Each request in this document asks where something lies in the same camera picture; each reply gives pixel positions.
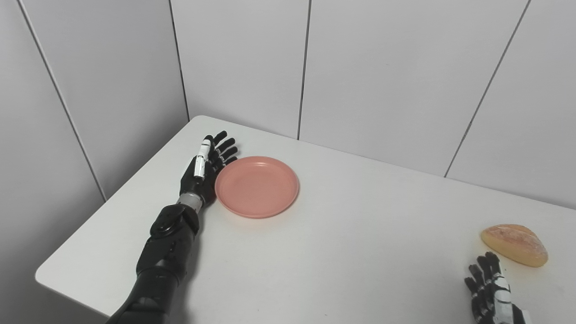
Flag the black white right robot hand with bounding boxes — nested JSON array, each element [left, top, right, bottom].
[[464, 252, 531, 324]]

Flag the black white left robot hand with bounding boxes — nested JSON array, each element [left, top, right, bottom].
[[180, 131, 238, 207]]

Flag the golden brown bread roll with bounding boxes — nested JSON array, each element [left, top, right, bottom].
[[481, 224, 549, 268]]

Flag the pink round plate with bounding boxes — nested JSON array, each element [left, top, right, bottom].
[[215, 156, 300, 219]]

